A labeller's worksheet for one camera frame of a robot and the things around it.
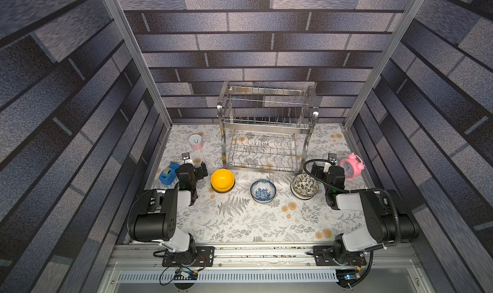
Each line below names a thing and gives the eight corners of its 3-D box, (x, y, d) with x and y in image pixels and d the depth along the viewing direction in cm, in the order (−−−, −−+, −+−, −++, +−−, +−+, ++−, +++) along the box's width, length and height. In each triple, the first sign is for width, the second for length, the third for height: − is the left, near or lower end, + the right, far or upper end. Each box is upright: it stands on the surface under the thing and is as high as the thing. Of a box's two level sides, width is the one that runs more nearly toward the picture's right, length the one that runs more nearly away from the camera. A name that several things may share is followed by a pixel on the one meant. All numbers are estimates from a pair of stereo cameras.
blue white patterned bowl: (250, 207, 89) (250, 201, 83) (250, 186, 95) (250, 180, 90) (275, 207, 89) (277, 201, 83) (273, 186, 95) (275, 180, 90)
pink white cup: (190, 150, 110) (187, 144, 105) (192, 140, 115) (190, 133, 110) (202, 150, 110) (200, 144, 105) (204, 140, 115) (202, 133, 110)
